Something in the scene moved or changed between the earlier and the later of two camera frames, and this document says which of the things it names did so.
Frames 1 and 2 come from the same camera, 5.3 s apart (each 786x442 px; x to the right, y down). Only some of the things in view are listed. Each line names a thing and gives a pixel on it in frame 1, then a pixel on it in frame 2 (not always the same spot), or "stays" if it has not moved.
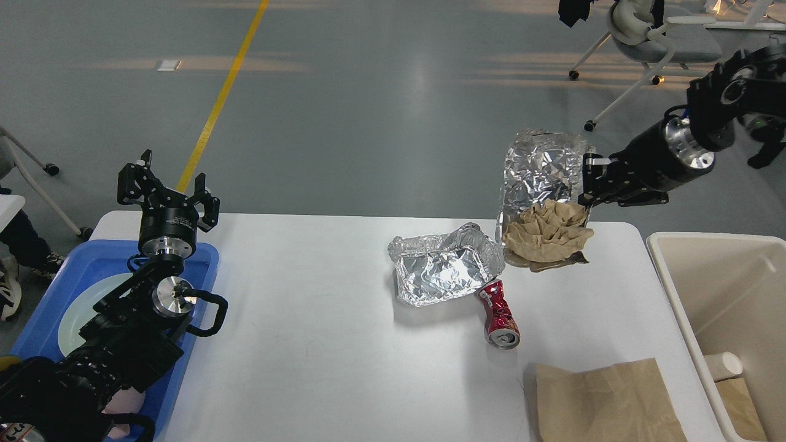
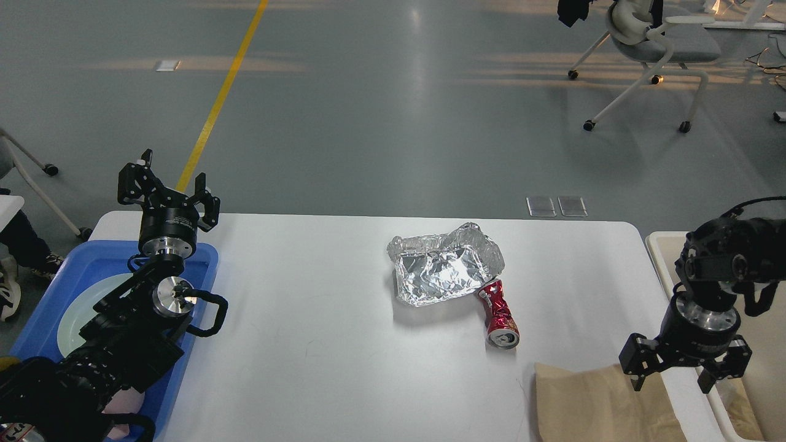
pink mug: (124, 401) stays
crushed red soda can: (501, 329) stays
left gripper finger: (137, 183) stays
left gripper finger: (210, 202) stays
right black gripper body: (658, 158) -> (689, 334)
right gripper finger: (643, 196) -> (732, 365)
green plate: (81, 312) stays
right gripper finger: (594, 167) -> (640, 357)
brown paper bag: (622, 402) stays
